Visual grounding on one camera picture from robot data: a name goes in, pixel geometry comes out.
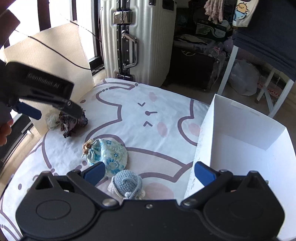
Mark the person's hand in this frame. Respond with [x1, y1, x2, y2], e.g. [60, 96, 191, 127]
[0, 119, 14, 146]

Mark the white table with dark cloth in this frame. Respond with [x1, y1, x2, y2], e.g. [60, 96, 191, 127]
[217, 1, 295, 118]

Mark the grey-blue crochet toy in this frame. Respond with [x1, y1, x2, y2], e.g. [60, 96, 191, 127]
[107, 170, 145, 200]

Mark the white fluffy scrunchie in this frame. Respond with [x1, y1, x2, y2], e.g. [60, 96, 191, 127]
[45, 110, 60, 130]

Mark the white cartoon bed sheet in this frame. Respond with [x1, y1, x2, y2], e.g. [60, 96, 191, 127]
[1, 78, 208, 240]

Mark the cream ribbed suitcase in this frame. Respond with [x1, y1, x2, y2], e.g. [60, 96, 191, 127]
[100, 1, 177, 87]

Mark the blue floral drawstring pouch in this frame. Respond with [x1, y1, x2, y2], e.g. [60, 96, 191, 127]
[82, 138, 128, 178]

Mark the black cable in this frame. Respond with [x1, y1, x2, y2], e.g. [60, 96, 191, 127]
[28, 20, 103, 70]

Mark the cartoon tote bag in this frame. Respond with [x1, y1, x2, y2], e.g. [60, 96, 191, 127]
[232, 0, 259, 28]

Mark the white plastic bag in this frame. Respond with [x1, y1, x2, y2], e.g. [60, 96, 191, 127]
[228, 60, 260, 96]

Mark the pink hanging scarf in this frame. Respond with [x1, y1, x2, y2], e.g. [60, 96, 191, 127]
[204, 0, 224, 24]

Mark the white cardboard box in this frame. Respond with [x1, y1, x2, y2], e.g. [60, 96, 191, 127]
[185, 95, 295, 240]

